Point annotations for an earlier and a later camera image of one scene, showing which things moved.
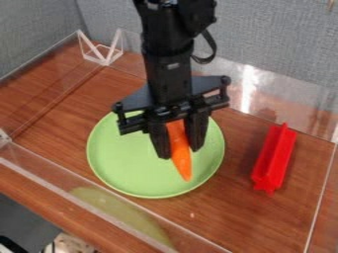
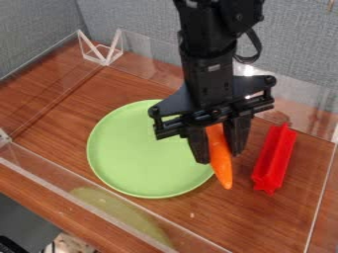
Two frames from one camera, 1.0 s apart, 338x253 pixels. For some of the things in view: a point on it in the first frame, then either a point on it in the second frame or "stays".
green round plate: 125,163 stays
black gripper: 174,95 to 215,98
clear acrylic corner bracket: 97,52 stays
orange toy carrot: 180,155 to 219,153
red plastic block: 274,161 stays
